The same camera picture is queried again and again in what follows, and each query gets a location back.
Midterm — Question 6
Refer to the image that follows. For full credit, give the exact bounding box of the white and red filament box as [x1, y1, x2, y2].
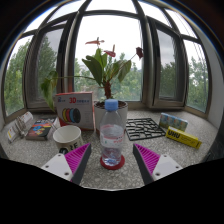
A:
[54, 91, 97, 132]

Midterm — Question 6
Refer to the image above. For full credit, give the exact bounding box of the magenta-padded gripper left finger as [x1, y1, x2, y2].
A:
[40, 142, 93, 186]

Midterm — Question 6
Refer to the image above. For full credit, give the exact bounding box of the light blue tissue pack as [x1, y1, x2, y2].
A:
[158, 112, 190, 132]

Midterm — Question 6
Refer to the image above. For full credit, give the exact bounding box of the potted plant with red flowers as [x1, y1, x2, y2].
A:
[40, 36, 145, 136]

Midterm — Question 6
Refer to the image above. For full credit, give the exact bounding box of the brown framed bay window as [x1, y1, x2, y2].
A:
[1, 0, 213, 124]

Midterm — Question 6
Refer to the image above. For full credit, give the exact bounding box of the clear blue-capped water bottle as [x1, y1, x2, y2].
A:
[98, 98, 125, 167]

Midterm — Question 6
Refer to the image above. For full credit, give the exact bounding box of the black lattice trivet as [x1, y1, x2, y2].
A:
[125, 117, 167, 142]

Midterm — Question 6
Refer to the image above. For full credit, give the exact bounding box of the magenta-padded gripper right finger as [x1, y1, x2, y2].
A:
[132, 142, 184, 186]

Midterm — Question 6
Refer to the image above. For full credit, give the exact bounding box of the yellow glue box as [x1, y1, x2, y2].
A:
[165, 125, 203, 150]

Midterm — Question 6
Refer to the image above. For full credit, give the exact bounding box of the flat round red coaster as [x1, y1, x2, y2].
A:
[99, 153, 126, 171]

